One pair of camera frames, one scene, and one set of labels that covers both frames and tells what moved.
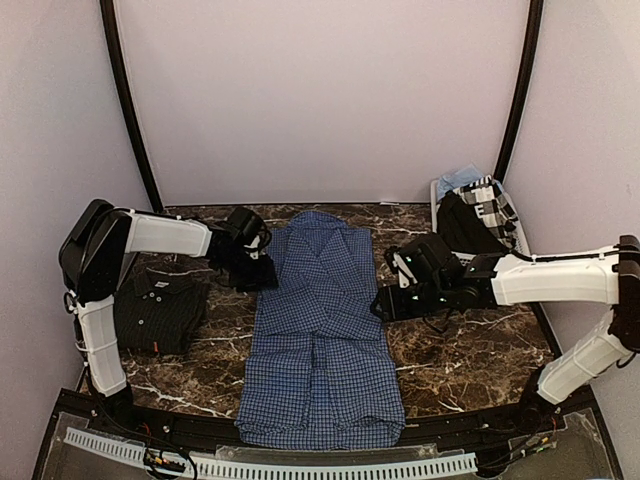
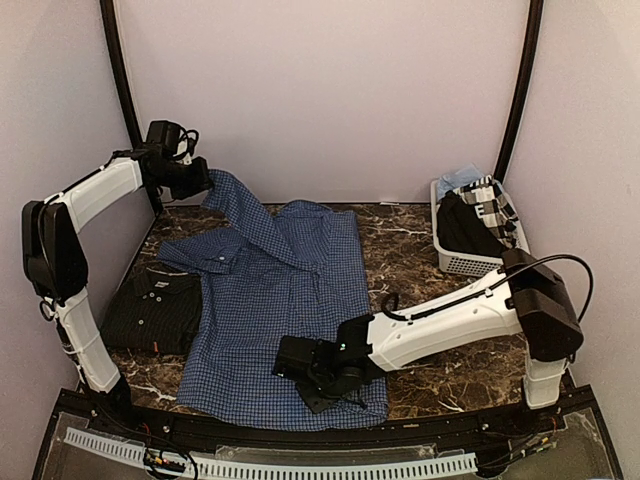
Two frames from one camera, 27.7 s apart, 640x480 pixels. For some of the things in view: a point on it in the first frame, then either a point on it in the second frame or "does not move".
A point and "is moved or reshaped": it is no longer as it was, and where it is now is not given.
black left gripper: (264, 277) -> (199, 182)
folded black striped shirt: (157, 311) does not move
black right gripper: (393, 307) -> (315, 403)
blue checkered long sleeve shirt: (319, 374) is moved or reshaped
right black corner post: (521, 89) does not move
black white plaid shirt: (492, 208) does not move
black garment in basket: (461, 229) does not move
